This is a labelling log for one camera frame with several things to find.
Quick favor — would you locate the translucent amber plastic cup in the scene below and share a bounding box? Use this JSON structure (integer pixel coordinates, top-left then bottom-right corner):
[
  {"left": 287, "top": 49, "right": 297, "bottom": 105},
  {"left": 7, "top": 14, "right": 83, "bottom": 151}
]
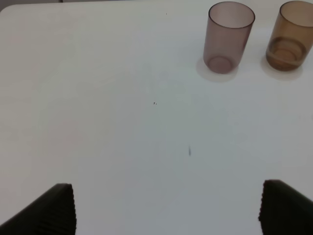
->
[{"left": 266, "top": 0, "right": 313, "bottom": 71}]

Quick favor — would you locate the translucent pink plastic cup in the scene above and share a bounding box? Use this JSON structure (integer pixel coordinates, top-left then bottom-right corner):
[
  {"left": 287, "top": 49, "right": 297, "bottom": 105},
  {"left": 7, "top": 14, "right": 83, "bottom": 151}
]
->
[{"left": 203, "top": 1, "right": 255, "bottom": 74}]

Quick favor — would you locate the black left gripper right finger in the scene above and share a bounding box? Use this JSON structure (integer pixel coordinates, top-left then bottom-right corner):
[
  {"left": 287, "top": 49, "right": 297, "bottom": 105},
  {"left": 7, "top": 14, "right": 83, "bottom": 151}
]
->
[{"left": 258, "top": 180, "right": 313, "bottom": 235}]

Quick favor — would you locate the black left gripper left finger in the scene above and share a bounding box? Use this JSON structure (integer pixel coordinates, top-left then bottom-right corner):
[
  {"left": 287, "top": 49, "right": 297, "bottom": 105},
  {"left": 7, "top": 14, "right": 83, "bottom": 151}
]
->
[{"left": 0, "top": 183, "right": 77, "bottom": 235}]

